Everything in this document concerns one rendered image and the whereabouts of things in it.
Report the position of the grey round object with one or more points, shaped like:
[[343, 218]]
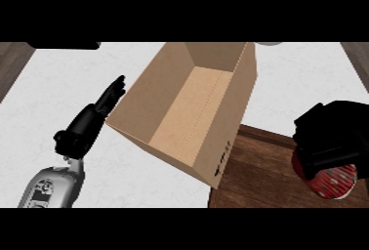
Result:
[[269, 43]]

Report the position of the brown wooden tray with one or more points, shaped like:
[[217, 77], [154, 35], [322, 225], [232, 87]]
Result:
[[284, 172]]

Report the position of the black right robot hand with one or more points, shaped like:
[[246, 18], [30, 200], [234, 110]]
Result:
[[331, 140]]

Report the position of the red cupcake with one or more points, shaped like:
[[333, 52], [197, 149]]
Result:
[[331, 182]]

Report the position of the brown cardboard box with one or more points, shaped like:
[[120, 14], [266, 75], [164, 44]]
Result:
[[192, 107]]

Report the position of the black appliance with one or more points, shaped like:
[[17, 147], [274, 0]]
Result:
[[65, 45]]

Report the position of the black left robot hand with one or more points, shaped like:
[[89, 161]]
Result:
[[85, 127]]

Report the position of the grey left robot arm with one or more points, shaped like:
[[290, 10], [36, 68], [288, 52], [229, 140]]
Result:
[[51, 187]]

